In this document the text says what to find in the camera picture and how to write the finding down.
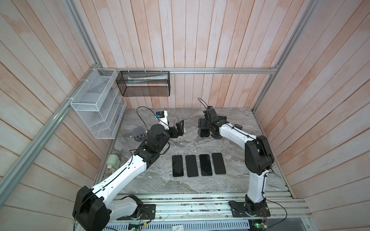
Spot grey round stand front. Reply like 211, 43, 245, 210
133, 127, 146, 142

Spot purple phone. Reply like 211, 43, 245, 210
185, 155, 198, 177

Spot dark phone front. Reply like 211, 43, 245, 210
199, 154, 213, 176

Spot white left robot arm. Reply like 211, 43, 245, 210
72, 120, 184, 231

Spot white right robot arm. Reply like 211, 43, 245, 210
198, 116, 274, 216

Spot grey round tall stand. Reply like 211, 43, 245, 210
211, 131, 222, 140

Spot white cylinder object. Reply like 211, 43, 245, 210
106, 154, 121, 173

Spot black wire mesh basket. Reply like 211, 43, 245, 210
116, 70, 171, 97

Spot white wire mesh shelf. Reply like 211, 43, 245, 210
70, 68, 127, 140

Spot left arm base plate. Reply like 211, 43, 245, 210
128, 204, 156, 220

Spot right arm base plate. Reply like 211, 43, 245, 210
228, 201, 271, 218

